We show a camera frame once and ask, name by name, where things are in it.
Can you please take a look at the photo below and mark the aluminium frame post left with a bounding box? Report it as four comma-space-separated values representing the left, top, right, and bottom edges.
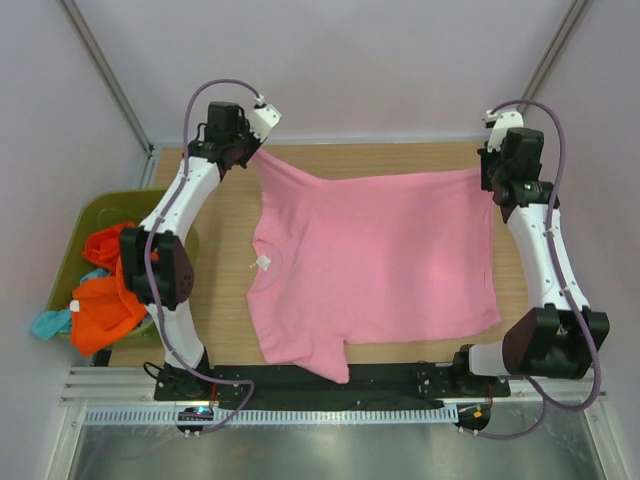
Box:
58, 0, 154, 158

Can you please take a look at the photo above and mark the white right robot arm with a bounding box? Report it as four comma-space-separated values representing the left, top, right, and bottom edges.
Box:
450, 121, 610, 402

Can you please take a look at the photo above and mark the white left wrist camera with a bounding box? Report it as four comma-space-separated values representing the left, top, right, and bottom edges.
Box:
247, 104, 282, 143

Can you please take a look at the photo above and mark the aluminium frame post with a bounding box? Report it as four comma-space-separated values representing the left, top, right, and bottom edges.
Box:
58, 0, 154, 158
522, 0, 594, 100

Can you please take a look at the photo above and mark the teal t shirt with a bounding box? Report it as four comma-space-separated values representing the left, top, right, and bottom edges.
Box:
31, 299, 80, 340

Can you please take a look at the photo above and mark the pink t shirt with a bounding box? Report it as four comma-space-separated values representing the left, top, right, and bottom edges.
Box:
247, 151, 501, 384

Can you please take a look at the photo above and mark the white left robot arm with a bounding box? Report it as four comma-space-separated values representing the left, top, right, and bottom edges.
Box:
119, 99, 281, 400

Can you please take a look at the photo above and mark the aluminium frame post right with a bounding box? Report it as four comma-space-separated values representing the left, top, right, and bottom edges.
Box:
522, 0, 594, 100

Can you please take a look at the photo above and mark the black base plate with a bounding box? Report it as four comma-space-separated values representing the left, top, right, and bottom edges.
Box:
143, 362, 511, 412

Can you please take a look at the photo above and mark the olive green plastic bin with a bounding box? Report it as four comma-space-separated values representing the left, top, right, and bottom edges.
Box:
45, 188, 202, 341

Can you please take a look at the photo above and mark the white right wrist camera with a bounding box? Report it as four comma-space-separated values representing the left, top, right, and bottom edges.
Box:
484, 109, 524, 153

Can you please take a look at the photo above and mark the aluminium front rail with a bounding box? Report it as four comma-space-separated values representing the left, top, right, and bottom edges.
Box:
59, 367, 594, 407

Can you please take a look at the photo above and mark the orange t shirt in bin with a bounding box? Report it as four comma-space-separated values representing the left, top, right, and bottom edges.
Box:
82, 222, 134, 272

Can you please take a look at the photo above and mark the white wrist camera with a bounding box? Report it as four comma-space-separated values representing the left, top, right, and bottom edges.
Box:
484, 109, 524, 153
247, 104, 282, 143

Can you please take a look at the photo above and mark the slotted cable duct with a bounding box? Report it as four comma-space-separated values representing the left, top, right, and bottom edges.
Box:
83, 404, 459, 427

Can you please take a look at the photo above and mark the orange t shirt over rim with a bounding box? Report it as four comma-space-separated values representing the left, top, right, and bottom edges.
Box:
70, 252, 147, 356

